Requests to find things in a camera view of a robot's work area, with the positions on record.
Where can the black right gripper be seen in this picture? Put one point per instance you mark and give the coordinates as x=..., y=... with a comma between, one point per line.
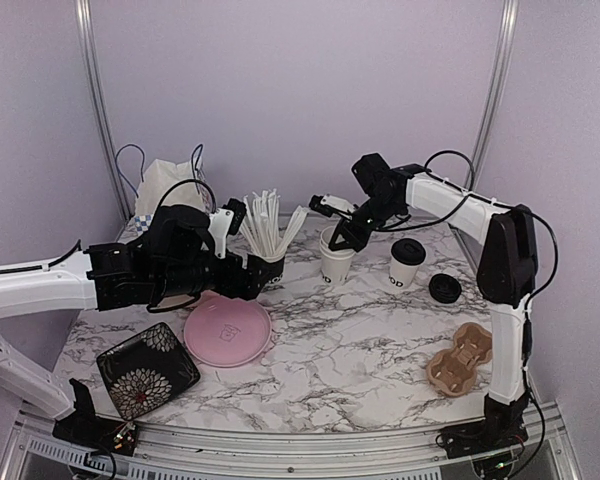
x=354, y=240

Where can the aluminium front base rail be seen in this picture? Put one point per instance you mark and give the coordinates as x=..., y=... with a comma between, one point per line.
x=167, y=452

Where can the brown cardboard cup carrier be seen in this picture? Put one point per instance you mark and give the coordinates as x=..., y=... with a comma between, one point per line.
x=453, y=371

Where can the aluminium frame post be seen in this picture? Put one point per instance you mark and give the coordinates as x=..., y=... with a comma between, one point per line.
x=88, y=44
x=497, y=83

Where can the white paper coffee cup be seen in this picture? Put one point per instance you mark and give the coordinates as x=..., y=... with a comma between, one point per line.
x=402, y=275

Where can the stack of black lids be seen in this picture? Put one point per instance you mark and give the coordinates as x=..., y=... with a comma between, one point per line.
x=444, y=288

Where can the black floral square plate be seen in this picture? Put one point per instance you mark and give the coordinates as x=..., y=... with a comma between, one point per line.
x=146, y=371

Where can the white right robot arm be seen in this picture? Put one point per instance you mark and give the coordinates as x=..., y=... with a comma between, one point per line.
x=506, y=275

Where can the blue checkered paper bag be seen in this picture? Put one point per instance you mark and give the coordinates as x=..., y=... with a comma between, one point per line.
x=159, y=177

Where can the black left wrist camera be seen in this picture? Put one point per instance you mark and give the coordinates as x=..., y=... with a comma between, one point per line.
x=179, y=232

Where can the black cup holding straws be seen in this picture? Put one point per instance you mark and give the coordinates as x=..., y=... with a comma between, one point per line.
x=272, y=269

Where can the stack of white paper cups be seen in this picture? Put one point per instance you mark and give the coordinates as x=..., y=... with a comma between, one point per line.
x=335, y=265

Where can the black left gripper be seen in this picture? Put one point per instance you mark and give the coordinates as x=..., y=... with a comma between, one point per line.
x=232, y=285

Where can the right aluminium frame post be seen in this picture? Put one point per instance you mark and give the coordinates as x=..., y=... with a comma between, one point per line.
x=497, y=83

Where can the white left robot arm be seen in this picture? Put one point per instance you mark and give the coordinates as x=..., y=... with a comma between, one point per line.
x=247, y=397

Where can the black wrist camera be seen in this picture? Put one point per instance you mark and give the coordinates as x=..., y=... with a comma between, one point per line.
x=179, y=232
x=369, y=170

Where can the left aluminium frame post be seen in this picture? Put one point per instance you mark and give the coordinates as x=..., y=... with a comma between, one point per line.
x=88, y=44

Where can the bundle of wrapped white straws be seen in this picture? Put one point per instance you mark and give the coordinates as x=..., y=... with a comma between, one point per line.
x=261, y=227

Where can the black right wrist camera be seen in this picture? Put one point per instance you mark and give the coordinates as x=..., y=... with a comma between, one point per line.
x=369, y=170

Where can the pink round plate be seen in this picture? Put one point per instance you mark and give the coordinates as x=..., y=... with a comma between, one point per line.
x=227, y=333

